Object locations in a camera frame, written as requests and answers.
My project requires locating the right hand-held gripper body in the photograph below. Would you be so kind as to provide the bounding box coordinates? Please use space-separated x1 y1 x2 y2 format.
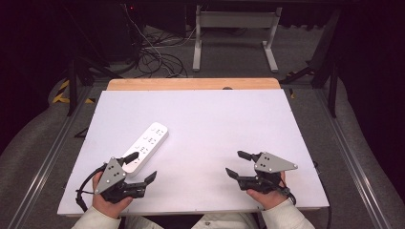
237 151 299 195

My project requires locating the black metal stand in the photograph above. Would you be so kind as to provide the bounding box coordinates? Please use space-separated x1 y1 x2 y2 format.
280 9 342 118
61 6 123 117

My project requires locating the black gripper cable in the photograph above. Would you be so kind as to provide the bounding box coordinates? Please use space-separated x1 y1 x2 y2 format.
75 163 108 213
276 160 332 229

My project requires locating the aluminium rail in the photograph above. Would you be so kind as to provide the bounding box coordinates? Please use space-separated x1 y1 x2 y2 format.
313 89 394 229
6 87 96 229

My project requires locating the tangle of floor cables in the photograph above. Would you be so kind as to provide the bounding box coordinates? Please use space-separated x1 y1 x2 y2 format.
122 3 249 79

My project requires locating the yellow black hazard tape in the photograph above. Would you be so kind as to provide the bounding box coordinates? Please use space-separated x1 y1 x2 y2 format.
52 79 96 105

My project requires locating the white metal table frame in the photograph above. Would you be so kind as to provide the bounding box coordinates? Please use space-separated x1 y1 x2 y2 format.
192 4 284 73

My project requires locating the person's right hand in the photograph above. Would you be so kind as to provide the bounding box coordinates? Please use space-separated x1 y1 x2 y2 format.
245 171 289 211

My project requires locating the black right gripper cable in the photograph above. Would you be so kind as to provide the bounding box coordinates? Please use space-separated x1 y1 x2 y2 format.
276 160 332 229

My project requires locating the person's left hand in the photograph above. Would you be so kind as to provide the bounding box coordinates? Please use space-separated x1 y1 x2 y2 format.
91 171 134 219

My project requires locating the white power strip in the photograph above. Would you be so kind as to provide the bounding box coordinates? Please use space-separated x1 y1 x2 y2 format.
121 121 169 176

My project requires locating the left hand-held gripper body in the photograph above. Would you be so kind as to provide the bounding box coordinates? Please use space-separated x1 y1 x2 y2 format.
94 156 148 204

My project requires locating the dark computer case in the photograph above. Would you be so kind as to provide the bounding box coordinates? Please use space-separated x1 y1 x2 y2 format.
104 1 144 61

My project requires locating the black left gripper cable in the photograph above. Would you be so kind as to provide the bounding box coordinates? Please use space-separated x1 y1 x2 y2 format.
75 163 108 213

